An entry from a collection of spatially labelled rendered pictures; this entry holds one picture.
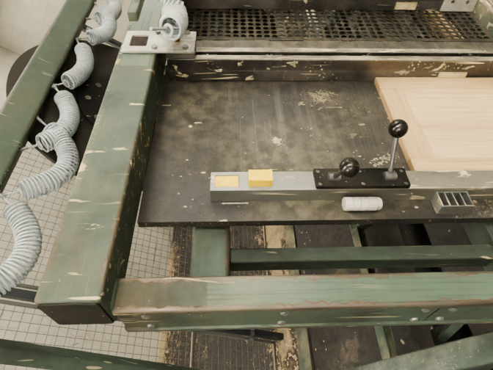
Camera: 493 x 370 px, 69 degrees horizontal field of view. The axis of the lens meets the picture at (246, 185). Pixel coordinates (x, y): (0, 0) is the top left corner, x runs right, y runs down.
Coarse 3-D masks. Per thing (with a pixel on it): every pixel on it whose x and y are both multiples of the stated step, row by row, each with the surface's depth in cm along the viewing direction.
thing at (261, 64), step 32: (160, 0) 87; (128, 32) 97; (160, 32) 97; (192, 32) 98; (192, 64) 98; (224, 64) 98; (256, 64) 99; (288, 64) 99; (320, 64) 99; (352, 64) 100; (384, 64) 100; (416, 64) 100; (448, 64) 101; (480, 64) 101
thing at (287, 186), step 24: (216, 192) 74; (240, 192) 74; (264, 192) 74; (288, 192) 75; (312, 192) 75; (336, 192) 75; (360, 192) 76; (384, 192) 76; (408, 192) 76; (432, 192) 76; (480, 192) 77
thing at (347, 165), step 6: (342, 162) 64; (348, 162) 63; (354, 162) 63; (342, 168) 64; (348, 168) 63; (354, 168) 63; (330, 174) 74; (336, 174) 71; (342, 174) 65; (348, 174) 64; (354, 174) 64; (330, 180) 74; (336, 180) 74
